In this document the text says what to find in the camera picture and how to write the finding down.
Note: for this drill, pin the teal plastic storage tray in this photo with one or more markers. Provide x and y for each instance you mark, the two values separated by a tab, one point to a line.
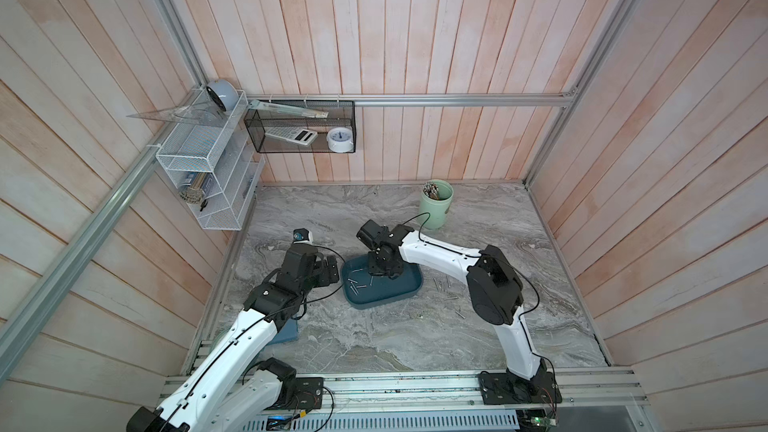
384	290

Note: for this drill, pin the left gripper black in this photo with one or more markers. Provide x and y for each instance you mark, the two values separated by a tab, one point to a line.
324	278

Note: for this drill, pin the white calculator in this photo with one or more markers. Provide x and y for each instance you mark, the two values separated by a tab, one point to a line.
293	135

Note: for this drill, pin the screws in green cup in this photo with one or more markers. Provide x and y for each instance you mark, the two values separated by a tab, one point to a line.
432	191

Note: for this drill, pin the metal roll in rack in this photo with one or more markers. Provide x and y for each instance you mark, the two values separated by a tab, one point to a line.
194	186

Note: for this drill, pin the white wire shelf rack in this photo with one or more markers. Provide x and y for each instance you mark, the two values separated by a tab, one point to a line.
227	153

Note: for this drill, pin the grey round alarm clock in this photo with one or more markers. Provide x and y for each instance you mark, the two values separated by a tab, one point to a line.
223	94

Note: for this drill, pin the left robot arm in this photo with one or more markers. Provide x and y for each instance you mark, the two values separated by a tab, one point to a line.
206	401

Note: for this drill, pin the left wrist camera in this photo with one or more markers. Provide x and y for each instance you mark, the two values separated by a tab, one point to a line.
302	236

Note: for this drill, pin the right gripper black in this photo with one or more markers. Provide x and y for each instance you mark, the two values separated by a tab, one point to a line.
372	269

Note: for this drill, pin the green ruler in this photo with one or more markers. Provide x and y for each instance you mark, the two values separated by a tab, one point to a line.
287	110

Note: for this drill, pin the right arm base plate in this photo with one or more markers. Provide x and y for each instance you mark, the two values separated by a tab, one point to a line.
508	389

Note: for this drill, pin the pile of silver screws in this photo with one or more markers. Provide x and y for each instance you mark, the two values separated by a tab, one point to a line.
360	285

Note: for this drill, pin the mint green cup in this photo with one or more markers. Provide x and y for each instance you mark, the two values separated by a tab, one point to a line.
433	214

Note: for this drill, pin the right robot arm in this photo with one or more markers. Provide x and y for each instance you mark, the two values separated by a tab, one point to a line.
496	293

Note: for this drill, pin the aluminium front rail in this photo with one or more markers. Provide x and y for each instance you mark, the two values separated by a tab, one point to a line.
460	390

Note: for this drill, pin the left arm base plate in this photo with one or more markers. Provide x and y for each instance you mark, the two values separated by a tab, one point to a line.
303	393

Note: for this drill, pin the removed screws on table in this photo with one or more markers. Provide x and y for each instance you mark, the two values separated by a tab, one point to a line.
452	299

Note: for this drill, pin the white tape roll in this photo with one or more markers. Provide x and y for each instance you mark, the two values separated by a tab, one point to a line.
340	140

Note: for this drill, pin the black mesh wall basket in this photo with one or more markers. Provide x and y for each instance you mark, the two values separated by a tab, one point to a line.
341	114

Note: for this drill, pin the clear triangle ruler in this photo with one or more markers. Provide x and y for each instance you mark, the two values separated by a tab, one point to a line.
203	114

